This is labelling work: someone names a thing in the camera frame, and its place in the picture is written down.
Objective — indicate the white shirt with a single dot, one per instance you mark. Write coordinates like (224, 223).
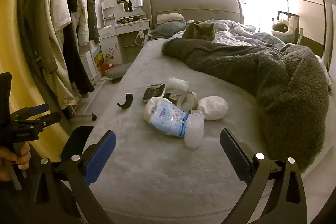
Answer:
(60, 3)

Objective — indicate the grey bed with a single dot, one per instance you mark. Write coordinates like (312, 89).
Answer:
(157, 174)

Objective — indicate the white power strip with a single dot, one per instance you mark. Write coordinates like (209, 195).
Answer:
(141, 33)

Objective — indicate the silver table lamp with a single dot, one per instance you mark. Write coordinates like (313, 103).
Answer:
(138, 1)

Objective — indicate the beige coat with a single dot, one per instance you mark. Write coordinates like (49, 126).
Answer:
(59, 77)

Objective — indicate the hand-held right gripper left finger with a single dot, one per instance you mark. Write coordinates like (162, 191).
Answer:
(101, 158)

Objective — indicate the beige pillow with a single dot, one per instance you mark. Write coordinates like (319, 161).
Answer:
(169, 18)

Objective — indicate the white vanity desk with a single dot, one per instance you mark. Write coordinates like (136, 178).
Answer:
(126, 27)

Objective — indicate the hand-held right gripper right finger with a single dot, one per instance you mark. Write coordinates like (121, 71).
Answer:
(236, 157)

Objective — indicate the teal pillow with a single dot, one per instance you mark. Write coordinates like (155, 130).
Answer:
(165, 28)

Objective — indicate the blue white tissue wrapper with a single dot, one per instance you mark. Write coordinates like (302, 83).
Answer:
(165, 119)

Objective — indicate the light blue duvet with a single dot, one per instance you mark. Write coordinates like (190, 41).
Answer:
(236, 32)

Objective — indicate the dark grey fluffy blanket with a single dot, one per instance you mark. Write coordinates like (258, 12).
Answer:
(275, 82)

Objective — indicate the person's left hand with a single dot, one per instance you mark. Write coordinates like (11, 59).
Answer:
(8, 161)

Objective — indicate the clear plastic bag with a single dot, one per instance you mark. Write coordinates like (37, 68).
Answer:
(178, 83)

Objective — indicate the dark green vest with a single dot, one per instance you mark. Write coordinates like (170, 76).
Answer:
(92, 11)

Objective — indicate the black garment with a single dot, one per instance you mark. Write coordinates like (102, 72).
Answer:
(73, 61)

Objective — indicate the white clothes rack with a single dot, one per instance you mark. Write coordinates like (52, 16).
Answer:
(84, 115)

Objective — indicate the black curved plastic piece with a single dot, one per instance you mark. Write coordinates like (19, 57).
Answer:
(128, 100)

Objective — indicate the white puffer jacket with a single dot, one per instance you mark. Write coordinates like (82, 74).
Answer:
(81, 19)

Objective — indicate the grey cat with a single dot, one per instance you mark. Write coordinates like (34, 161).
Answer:
(197, 31)

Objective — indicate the cardboard tape roll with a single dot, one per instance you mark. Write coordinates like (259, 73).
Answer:
(189, 94)
(170, 95)

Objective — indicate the clear plastic wrap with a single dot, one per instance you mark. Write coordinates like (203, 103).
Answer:
(194, 129)

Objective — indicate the grey wheeled stool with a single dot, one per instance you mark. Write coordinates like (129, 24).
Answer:
(116, 71)

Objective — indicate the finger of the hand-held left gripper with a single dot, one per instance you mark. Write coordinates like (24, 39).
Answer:
(39, 109)
(50, 117)

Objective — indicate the yellow painting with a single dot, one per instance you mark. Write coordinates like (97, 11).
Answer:
(97, 60)

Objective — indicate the red bag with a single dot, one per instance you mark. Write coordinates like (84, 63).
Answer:
(106, 67)

